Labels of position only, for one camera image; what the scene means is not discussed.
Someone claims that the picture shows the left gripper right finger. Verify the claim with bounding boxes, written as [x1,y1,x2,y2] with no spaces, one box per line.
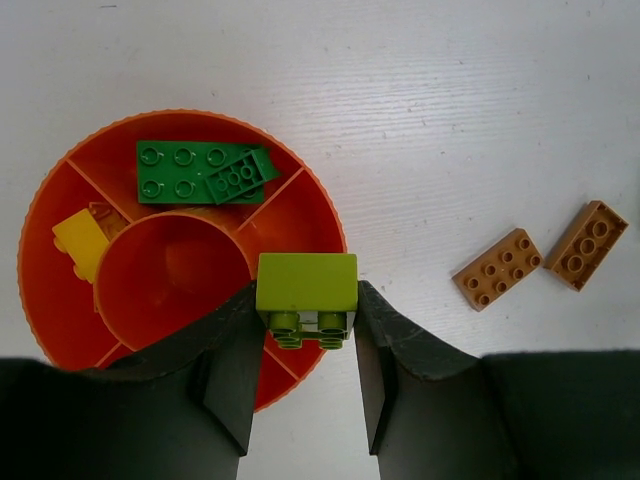
[354,281,639,479]

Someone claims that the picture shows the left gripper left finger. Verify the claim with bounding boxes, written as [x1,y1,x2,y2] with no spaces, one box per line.
[1,284,265,479]

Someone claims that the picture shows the lime green square lego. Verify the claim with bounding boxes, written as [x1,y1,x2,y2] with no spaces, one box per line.
[256,253,358,350]

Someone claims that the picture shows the orange lego plate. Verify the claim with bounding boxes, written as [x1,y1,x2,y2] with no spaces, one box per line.
[88,202,129,239]

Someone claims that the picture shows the yellow lego brick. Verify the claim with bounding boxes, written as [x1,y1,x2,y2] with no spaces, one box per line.
[52,208,109,284]

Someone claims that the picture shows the dark green curved lego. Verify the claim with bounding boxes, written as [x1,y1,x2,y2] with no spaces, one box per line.
[205,147,280,205]

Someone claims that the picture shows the brown studded lego plate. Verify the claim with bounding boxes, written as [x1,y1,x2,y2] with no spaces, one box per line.
[452,228,543,312]

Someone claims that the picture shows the orange round divided container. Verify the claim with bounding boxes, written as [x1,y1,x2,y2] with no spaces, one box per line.
[15,107,349,414]

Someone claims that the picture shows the brown upside-down lego plate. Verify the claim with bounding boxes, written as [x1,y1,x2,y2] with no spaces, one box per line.
[544,200,629,292]

